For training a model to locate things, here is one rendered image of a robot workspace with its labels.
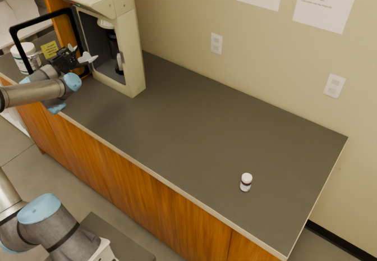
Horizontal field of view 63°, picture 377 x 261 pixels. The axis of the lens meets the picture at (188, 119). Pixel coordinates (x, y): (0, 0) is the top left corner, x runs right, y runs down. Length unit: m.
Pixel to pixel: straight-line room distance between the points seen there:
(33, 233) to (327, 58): 1.29
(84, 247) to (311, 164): 0.97
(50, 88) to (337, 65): 1.18
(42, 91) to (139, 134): 0.50
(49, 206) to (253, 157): 0.85
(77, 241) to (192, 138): 0.71
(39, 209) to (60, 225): 0.08
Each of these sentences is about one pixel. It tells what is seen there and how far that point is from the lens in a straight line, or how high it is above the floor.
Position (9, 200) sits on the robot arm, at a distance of 1.17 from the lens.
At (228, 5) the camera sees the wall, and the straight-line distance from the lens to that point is 1.59.
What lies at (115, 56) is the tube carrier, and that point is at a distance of 1.72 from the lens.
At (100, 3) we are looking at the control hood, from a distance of 1.39.
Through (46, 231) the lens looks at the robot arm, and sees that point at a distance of 1.04.
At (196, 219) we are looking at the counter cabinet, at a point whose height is 0.70.
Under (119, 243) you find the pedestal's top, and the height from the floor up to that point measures 0.94.
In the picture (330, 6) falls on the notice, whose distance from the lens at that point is 1.39.
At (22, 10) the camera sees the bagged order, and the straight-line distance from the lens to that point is 2.73.
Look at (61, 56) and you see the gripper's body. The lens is 1.50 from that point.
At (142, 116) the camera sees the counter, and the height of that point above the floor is 0.94.
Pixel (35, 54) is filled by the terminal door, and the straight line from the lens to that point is 1.70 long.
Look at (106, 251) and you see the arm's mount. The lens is 1.10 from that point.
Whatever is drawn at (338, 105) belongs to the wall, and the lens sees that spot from 1.60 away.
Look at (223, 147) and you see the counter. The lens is 1.44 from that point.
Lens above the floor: 2.04
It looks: 45 degrees down
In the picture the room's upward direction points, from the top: 2 degrees counter-clockwise
